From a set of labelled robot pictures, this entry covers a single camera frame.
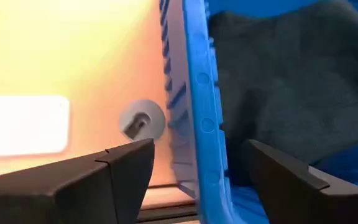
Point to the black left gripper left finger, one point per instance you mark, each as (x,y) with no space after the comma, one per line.
(73,193)

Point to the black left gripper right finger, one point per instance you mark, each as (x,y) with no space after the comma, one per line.
(306,199)

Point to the dark green garment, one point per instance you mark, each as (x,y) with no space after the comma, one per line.
(291,77)

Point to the blue plastic bin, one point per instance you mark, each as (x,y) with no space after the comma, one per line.
(204,93)

